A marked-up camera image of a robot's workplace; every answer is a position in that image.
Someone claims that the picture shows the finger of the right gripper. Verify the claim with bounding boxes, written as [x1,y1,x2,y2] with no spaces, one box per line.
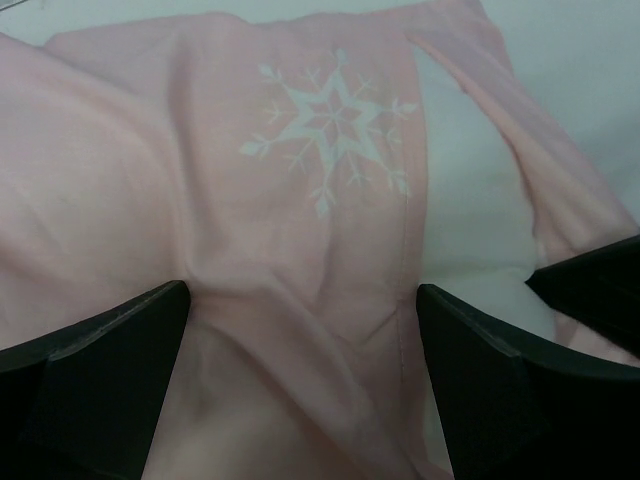
[526,236,639,356]

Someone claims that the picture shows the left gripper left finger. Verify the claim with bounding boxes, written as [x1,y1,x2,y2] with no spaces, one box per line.
[1,281,191,479]

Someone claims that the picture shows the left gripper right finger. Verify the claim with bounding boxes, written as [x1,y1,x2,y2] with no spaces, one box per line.
[416,285,639,479]

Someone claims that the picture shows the pink and blue Frozen pillowcase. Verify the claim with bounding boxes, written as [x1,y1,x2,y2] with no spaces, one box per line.
[1,1,638,479]

